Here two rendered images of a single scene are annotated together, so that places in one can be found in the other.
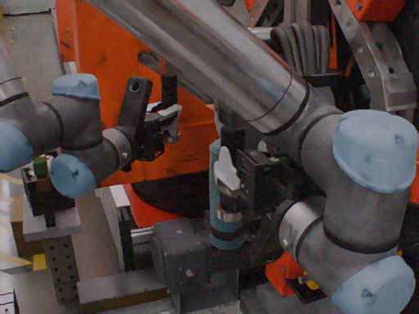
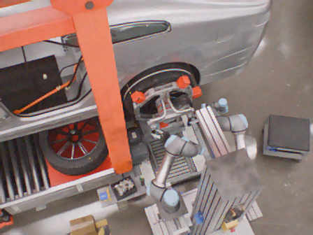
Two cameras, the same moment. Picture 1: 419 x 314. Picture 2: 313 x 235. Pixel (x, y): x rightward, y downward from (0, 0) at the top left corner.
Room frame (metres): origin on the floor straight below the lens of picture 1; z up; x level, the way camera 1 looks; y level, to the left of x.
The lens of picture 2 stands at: (0.83, 1.67, 4.39)
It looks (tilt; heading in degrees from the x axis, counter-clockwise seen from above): 64 degrees down; 273
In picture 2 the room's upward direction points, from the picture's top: 1 degrees counter-clockwise
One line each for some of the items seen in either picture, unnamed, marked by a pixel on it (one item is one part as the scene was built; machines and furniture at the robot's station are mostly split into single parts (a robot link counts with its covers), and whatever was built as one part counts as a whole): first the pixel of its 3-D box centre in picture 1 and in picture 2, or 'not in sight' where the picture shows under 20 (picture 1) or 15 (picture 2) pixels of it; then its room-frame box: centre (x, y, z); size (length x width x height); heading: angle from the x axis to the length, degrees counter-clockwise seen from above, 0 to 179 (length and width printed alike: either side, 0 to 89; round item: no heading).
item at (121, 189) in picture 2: (45, 179); (124, 188); (1.19, 0.51, 0.51); 0.20 x 0.14 x 0.13; 29
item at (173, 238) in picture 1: (223, 262); (135, 143); (1.13, -0.04, 0.26); 0.42 x 0.18 x 0.35; 111
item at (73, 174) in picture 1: (83, 165); not in sight; (0.66, 0.21, 0.81); 0.11 x 0.08 x 0.09; 156
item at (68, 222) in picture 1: (49, 198); (121, 191); (1.21, 0.52, 0.44); 0.43 x 0.17 x 0.03; 21
